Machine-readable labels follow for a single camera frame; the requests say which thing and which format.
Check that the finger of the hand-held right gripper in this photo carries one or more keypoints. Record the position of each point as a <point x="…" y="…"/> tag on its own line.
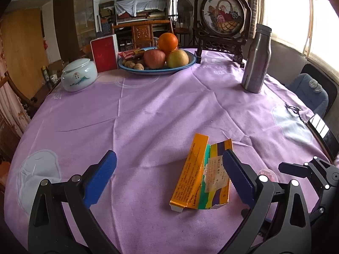
<point x="304" y="172"/>

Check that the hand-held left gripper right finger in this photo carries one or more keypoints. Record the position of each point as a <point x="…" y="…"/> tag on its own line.
<point x="238" y="180"/>

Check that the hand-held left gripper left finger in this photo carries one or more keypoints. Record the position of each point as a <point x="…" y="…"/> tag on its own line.
<point x="102" y="180"/>

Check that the orange carton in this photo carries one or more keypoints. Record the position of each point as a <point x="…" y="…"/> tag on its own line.
<point x="193" y="172"/>

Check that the black smartphone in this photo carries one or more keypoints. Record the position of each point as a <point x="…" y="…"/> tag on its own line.
<point x="324" y="135"/>

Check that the blue seat cushion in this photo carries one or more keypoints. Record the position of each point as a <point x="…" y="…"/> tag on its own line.
<point x="308" y="92"/>

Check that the purple tablecloth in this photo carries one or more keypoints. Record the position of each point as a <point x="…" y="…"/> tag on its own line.
<point x="159" y="111"/>

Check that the white ceramic jar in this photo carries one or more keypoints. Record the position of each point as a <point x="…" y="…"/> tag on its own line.
<point x="79" y="75"/>

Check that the walnut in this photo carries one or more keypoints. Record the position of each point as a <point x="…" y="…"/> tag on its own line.
<point x="138" y="66"/>
<point x="128" y="64"/>

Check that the stainless steel bottle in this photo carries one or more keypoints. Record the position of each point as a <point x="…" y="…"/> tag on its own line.
<point x="255" y="60"/>

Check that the wooden armchair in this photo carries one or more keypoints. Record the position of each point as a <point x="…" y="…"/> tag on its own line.
<point x="18" y="92"/>

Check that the blue rimmed fruit plate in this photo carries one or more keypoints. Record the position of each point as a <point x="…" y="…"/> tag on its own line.
<point x="156" y="70"/>

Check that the red gift box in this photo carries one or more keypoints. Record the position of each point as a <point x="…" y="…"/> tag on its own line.
<point x="104" y="54"/>

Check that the red snack packet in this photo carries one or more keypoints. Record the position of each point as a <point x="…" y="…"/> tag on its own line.
<point x="126" y="54"/>

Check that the red apple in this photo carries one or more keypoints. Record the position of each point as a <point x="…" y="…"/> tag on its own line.
<point x="154" y="58"/>

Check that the yellow-green apple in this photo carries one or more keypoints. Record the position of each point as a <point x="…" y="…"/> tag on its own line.
<point x="177" y="59"/>

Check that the wooden door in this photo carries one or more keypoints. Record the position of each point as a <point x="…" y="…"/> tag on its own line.
<point x="23" y="53"/>

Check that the carved wooden chair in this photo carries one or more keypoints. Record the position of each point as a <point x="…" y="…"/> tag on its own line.
<point x="143" y="33"/>

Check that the orange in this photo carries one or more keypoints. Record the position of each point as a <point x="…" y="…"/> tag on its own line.
<point x="168" y="42"/>

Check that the dark wooden cabinet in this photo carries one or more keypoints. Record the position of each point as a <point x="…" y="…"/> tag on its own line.
<point x="74" y="18"/>

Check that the round embroidered table screen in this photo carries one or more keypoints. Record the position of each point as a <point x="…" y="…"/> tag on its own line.
<point x="222" y="16"/>

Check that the standing fan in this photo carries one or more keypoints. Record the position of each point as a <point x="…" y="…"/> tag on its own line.
<point x="184" y="10"/>

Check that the white dust sheet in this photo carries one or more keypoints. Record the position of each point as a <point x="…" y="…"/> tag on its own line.
<point x="140" y="5"/>

